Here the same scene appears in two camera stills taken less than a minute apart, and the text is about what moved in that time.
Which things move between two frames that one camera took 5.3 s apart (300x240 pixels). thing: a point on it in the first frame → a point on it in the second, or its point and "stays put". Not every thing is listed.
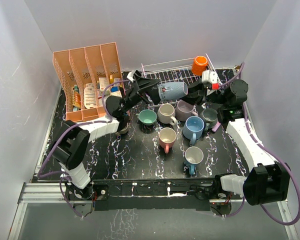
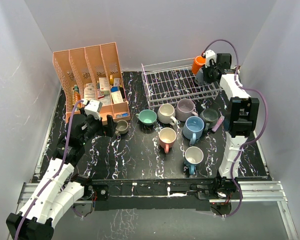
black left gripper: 142,83 → 108,129
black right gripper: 194,98 → 206,79
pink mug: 167,138 stays put
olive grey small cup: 122,128 stays put
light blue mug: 193,128 stays put
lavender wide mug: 184,110 stays put
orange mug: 199,64 stays put
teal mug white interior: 193,155 stays put
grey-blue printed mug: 172,90 → 199,77
